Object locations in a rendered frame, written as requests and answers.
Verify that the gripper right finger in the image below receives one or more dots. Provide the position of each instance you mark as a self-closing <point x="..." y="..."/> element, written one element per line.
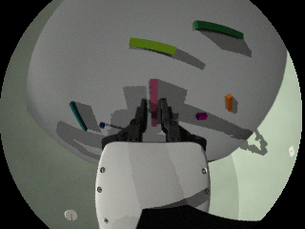
<point x="175" y="132"/>

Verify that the lime green rod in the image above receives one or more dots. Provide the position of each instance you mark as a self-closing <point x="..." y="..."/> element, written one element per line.
<point x="153" y="45"/>

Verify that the short magenta block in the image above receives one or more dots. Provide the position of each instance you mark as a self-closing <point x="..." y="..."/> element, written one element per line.
<point x="201" y="116"/>

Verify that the turquoise rod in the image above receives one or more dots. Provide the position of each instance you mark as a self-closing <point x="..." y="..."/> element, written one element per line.
<point x="78" y="116"/>

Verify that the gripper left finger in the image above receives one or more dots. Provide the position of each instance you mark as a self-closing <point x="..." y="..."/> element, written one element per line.
<point x="137" y="127"/>

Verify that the orange rod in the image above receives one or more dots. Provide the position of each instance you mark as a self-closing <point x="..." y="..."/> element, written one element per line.
<point x="229" y="102"/>

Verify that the pink rod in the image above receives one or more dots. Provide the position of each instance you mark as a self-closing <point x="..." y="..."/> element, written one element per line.
<point x="153" y="91"/>

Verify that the dark green rod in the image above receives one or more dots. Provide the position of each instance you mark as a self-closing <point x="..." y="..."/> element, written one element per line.
<point x="208" y="26"/>

